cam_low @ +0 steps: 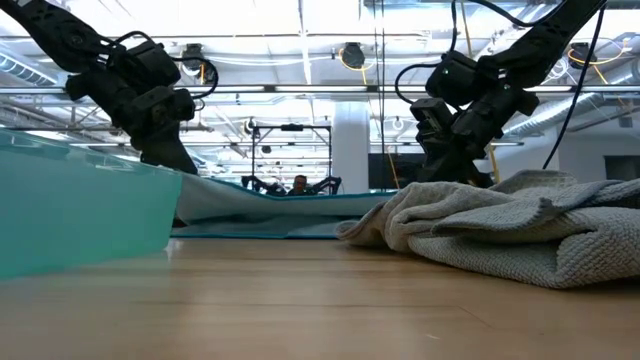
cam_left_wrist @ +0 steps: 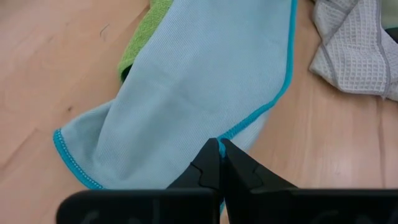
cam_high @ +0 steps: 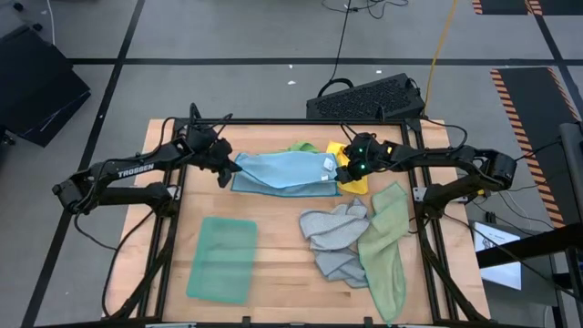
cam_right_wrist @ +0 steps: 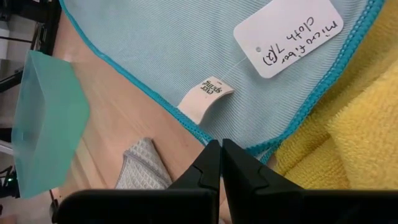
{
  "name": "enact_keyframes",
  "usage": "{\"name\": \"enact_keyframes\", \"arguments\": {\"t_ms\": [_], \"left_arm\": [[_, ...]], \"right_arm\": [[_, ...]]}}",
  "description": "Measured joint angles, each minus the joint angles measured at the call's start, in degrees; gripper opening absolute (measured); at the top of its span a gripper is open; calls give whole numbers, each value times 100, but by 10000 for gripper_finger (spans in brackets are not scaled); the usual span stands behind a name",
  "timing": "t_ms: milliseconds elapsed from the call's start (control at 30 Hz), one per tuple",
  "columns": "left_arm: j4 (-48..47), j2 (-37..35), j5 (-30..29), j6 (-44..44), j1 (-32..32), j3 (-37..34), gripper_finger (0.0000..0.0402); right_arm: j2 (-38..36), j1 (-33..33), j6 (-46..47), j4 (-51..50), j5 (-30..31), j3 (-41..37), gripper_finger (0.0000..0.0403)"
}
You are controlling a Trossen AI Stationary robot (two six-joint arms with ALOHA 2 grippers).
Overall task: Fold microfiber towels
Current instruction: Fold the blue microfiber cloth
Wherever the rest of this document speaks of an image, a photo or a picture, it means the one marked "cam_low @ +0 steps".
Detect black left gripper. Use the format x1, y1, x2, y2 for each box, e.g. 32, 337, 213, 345
64, 69, 200, 175

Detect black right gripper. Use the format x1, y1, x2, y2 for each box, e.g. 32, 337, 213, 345
417, 87, 540, 189

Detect light blue microfiber towel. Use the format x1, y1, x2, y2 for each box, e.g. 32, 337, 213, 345
172, 172, 399, 240

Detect grey waffle microfiber towel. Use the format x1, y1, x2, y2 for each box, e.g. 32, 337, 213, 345
335, 177, 640, 290

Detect teal translucent plastic bin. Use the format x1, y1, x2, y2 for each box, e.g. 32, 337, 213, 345
0, 128, 184, 281

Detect white pillar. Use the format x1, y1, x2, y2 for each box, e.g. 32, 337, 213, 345
330, 102, 372, 195

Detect person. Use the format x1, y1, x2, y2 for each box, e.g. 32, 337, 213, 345
287, 174, 314, 196

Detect long ceiling light bar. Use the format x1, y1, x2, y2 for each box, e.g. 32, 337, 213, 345
0, 84, 640, 96

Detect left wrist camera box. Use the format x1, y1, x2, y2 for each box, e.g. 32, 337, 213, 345
132, 85, 197, 125

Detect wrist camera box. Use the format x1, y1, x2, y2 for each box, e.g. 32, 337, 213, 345
409, 97, 454, 132
132, 85, 197, 125

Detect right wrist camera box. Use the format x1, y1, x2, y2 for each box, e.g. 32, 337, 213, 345
409, 97, 454, 132

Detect black wall monitor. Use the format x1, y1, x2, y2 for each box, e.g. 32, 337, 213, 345
368, 152, 422, 190

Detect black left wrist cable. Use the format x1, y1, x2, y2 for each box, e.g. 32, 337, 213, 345
102, 30, 220, 100

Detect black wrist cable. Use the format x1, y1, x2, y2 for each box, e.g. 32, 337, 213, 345
102, 30, 220, 100
394, 0, 566, 107

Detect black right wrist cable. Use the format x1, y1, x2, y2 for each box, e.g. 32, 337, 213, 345
394, 0, 566, 107

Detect black ceiling cable reel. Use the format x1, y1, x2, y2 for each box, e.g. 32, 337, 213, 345
566, 42, 627, 69
180, 43, 220, 86
337, 41, 376, 85

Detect thin black hanging cable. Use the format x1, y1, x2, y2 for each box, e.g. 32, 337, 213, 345
372, 0, 387, 191

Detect silver air duct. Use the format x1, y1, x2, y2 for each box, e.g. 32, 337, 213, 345
502, 59, 640, 142
0, 52, 59, 86

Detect black background rig frame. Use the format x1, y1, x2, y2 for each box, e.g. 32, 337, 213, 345
250, 123, 333, 194

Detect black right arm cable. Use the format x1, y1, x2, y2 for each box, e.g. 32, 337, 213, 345
542, 0, 607, 170

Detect dark wall panel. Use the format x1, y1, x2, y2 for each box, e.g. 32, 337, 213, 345
604, 154, 640, 182

